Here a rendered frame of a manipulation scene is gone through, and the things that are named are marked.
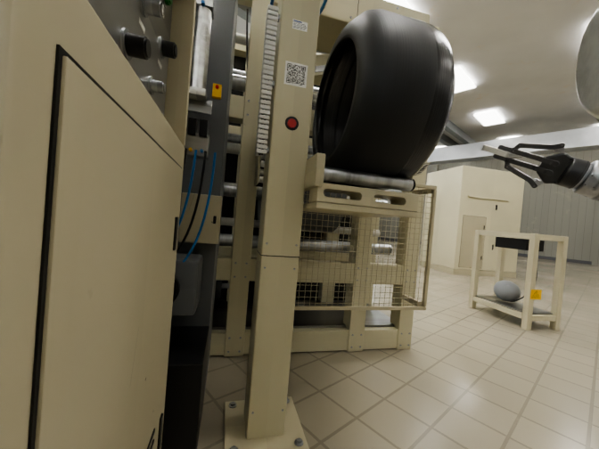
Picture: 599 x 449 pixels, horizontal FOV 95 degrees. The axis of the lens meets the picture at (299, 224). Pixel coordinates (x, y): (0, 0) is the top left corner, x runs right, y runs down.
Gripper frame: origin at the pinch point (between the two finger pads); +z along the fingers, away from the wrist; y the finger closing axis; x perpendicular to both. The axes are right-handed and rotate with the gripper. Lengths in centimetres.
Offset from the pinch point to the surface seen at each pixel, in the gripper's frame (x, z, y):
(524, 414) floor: 20, -59, 97
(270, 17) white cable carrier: -20, 75, -21
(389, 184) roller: -9.8, 22.5, 18.1
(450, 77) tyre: -1.3, 19.8, -15.6
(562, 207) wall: 1410, -307, 274
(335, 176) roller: -24.3, 35.7, 17.8
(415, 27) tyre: -2.3, 34.4, -26.1
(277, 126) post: -29, 59, 9
